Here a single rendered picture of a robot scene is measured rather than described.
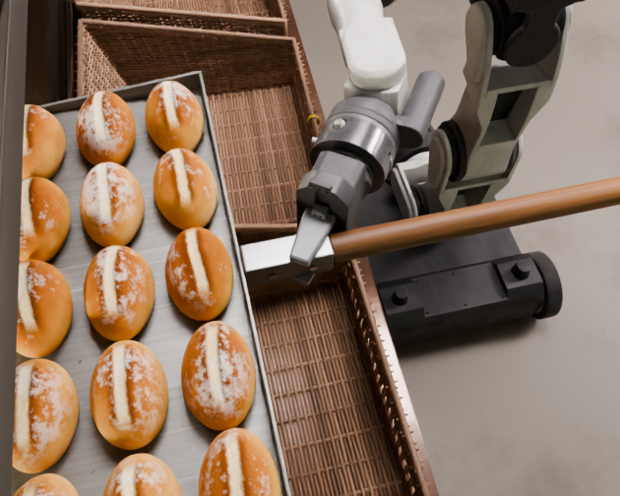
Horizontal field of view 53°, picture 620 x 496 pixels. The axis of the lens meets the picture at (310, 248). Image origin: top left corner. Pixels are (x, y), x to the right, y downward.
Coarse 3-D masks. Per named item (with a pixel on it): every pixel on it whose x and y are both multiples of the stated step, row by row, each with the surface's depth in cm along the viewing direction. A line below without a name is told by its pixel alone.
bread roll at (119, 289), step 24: (96, 264) 58; (120, 264) 58; (144, 264) 60; (96, 288) 57; (120, 288) 57; (144, 288) 58; (96, 312) 57; (120, 312) 56; (144, 312) 58; (120, 336) 57
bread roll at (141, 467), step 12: (132, 456) 51; (144, 456) 51; (120, 468) 49; (132, 468) 49; (144, 468) 49; (156, 468) 50; (168, 468) 51; (108, 480) 50; (120, 480) 48; (132, 480) 48; (144, 480) 48; (156, 480) 49; (168, 480) 50; (108, 492) 48; (120, 492) 47; (132, 492) 47; (144, 492) 47; (156, 492) 48; (168, 492) 49; (180, 492) 50
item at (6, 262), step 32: (0, 160) 41; (0, 192) 40; (0, 224) 38; (0, 256) 37; (0, 288) 36; (0, 320) 35; (0, 352) 35; (0, 384) 34; (0, 416) 33; (0, 448) 32; (0, 480) 32
